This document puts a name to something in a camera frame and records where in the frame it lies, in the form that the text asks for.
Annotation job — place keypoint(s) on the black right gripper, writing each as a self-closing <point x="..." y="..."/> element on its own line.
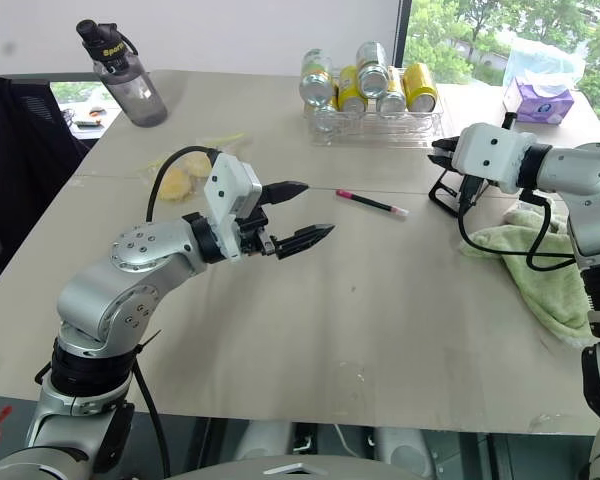
<point x="472" y="189"/>

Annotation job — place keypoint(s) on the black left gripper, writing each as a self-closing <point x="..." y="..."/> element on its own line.
<point x="254" y="234"/>

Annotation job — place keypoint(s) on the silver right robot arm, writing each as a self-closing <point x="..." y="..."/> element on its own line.
<point x="580" y="170"/>

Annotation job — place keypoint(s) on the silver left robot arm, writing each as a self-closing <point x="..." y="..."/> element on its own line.
<point x="140" y="250"/>

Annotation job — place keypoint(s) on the pink and black pen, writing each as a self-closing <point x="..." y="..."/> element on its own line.
<point x="372" y="202"/>

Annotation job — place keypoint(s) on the clear plastic can rack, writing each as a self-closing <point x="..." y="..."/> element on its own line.
<point x="375" y="131"/>

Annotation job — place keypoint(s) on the silver green drink can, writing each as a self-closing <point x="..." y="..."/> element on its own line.
<point x="325" y="119"/>
<point x="317" y="82"/>
<point x="372" y="70"/>

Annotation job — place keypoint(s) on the purple tissue box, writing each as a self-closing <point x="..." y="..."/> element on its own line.
<point x="537" y="102"/>

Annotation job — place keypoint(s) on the clear bag with yellow snacks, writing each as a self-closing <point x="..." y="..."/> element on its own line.
<point x="177" y="185"/>

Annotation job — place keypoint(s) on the light blue plastic bag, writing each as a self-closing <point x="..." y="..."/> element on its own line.
<point x="545" y="62"/>

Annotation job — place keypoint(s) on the light green towel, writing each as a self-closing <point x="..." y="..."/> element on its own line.
<point x="545" y="290"/>

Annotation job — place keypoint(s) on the grey sports water bottle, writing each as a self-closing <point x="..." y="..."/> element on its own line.
<point x="132" y="92"/>

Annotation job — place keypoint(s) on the white background desk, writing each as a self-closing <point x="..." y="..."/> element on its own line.
<point x="87" y="132"/>

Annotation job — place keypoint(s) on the grey rounded robot leg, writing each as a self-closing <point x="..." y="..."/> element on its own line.
<point x="265" y="440"/>
<point x="405" y="447"/>

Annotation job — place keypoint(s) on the black office chair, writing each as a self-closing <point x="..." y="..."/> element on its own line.
<point x="25" y="160"/>

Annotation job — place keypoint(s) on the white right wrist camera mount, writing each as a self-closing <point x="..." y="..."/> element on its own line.
<point x="485" y="150"/>

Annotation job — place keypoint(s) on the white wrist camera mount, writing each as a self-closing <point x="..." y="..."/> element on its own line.
<point x="485" y="150"/>
<point x="225" y="175"/>

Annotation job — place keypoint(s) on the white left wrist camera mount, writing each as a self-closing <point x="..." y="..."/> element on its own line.
<point x="225" y="175"/>

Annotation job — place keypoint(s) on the black window frame post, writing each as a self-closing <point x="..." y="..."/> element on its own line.
<point x="405" y="30"/>

